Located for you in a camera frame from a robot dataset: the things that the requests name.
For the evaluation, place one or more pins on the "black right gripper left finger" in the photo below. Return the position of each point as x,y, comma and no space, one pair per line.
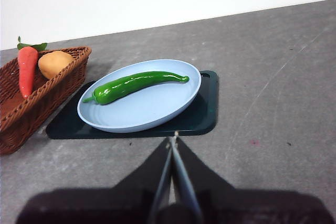
126,203

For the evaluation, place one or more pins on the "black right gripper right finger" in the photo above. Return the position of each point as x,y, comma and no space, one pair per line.
225,205

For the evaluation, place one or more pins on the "light blue plate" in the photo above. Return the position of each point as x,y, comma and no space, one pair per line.
147,111

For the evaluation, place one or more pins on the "green pepper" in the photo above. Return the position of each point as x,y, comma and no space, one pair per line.
126,86

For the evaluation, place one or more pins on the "dark green cutting board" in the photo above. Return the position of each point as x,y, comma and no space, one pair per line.
207,108

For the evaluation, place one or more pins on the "brown wicker basket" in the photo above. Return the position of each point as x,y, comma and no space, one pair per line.
39,103

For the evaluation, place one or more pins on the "tan potato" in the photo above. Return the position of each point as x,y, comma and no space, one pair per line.
53,64

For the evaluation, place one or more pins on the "orange toy carrot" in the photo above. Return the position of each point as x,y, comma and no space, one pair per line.
27,72

